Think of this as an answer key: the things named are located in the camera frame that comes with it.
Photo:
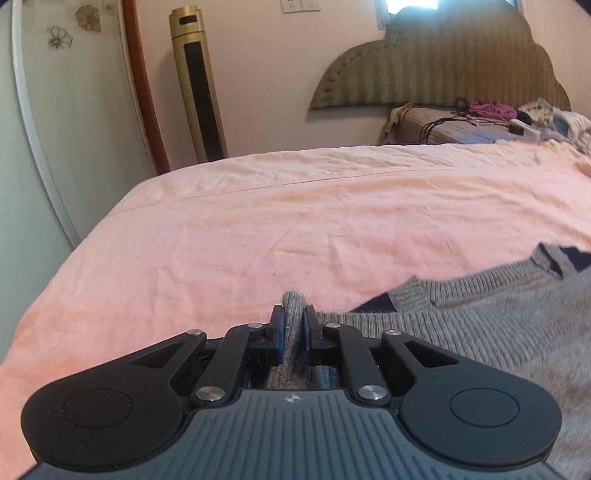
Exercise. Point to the white wall socket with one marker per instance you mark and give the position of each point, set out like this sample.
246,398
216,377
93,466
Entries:
291,5
311,4

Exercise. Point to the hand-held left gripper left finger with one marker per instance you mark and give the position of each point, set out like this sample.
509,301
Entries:
279,337

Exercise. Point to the purple cloth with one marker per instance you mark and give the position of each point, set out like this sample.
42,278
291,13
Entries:
491,110

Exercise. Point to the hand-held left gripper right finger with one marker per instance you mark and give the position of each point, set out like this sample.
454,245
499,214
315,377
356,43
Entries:
308,337

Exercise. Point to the grey sweater with navy sleeves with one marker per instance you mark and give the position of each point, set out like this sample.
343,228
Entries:
461,323

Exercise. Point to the small white device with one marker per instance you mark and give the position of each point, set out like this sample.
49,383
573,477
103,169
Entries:
521,127

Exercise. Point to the gold tower air conditioner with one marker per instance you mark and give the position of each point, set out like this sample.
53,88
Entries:
198,92

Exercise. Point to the brown wooden door frame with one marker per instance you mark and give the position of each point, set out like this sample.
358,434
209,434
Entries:
147,101

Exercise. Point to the light blue cloth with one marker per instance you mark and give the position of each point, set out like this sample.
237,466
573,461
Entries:
485,137

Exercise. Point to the pink bed sheet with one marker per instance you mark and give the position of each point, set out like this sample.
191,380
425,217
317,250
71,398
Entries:
277,207

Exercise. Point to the olive padded headboard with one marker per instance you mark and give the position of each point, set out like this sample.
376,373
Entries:
415,69

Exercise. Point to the white sliding wardrobe door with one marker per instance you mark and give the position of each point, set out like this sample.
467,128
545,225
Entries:
92,115

